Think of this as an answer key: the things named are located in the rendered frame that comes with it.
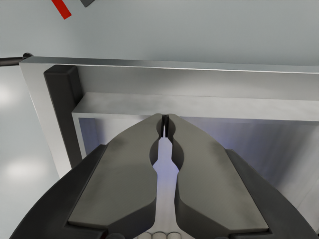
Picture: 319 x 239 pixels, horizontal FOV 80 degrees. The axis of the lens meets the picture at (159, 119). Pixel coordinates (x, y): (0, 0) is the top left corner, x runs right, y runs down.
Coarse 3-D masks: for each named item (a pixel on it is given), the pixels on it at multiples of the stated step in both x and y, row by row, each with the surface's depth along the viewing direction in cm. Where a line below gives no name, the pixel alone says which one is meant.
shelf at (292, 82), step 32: (32, 64) 15; (64, 64) 15; (96, 64) 16; (128, 64) 16; (160, 64) 16; (192, 64) 16; (224, 64) 17; (256, 64) 17; (32, 96) 17; (224, 96) 17; (256, 96) 17; (288, 96) 17; (64, 160) 21
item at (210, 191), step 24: (168, 120) 12; (192, 144) 9; (216, 144) 10; (192, 168) 8; (216, 168) 8; (192, 192) 7; (216, 192) 7; (240, 192) 7; (192, 216) 7; (216, 216) 6; (240, 216) 6
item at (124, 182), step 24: (144, 120) 11; (120, 144) 9; (144, 144) 9; (96, 168) 8; (120, 168) 8; (144, 168) 8; (96, 192) 7; (120, 192) 7; (144, 192) 7; (72, 216) 6; (96, 216) 6; (120, 216) 6; (144, 216) 7
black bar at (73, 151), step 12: (48, 72) 14; (60, 72) 14; (72, 72) 14; (48, 84) 14; (60, 84) 14; (72, 84) 14; (60, 96) 15; (72, 96) 15; (60, 108) 15; (72, 108) 15; (60, 120) 16; (72, 120) 16; (72, 132) 16; (72, 144) 17; (72, 156) 18
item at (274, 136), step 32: (96, 96) 16; (128, 96) 16; (160, 96) 17; (192, 96) 17; (96, 128) 18; (224, 128) 19; (256, 128) 19; (288, 128) 19; (160, 160) 21; (256, 160) 21; (288, 160) 21; (160, 192) 24; (288, 192) 24; (160, 224) 28
